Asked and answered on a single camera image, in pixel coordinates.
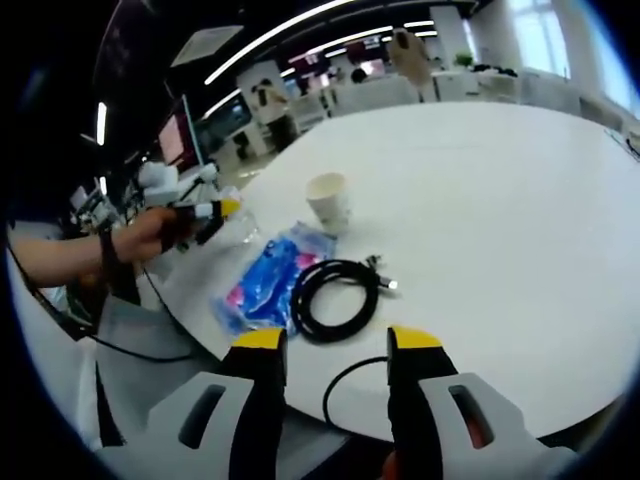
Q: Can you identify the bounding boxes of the large bright window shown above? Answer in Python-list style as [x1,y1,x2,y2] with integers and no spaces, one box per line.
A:
[509,0,572,79]

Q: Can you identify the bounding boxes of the clear plastic bag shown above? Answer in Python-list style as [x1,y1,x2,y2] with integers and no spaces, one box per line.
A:
[219,187,261,245]

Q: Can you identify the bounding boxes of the small blue tissue packet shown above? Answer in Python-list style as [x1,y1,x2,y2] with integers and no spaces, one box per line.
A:
[287,220,340,257]

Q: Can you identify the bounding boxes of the white round table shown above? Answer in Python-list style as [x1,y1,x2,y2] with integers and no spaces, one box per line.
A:
[144,99,640,441]

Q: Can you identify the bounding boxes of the white office partition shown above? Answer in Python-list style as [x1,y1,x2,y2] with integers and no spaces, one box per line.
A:
[330,77,420,119]

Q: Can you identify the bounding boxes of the large display screen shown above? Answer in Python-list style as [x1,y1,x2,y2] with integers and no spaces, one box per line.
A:
[158,97,206,167]

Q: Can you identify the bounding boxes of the ceiling air vent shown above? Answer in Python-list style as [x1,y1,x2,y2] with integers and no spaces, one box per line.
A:
[171,24,245,67]

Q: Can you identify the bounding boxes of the black cable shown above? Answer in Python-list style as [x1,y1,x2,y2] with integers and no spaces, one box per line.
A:
[288,252,402,429]

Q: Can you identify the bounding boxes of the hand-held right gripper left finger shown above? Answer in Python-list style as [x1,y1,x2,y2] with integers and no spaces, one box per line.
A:
[98,327,290,480]

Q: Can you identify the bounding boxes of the blue-lid wet wipes pack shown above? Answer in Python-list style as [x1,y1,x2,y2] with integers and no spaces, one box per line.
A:
[208,234,326,337]

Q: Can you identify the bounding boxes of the person's left hand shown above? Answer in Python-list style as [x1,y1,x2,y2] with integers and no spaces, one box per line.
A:
[117,206,201,262]

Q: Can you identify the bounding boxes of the grey mesh office chair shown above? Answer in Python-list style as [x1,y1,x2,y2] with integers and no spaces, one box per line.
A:
[94,294,396,480]

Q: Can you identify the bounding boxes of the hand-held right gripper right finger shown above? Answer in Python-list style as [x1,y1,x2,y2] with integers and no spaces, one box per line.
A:
[386,324,577,480]

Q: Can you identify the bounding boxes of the black wrist strap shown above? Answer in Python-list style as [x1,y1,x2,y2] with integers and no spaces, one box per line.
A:
[98,228,124,291]

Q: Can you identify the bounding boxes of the white paper cup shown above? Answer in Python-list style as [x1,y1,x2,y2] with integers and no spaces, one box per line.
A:
[305,171,354,227]

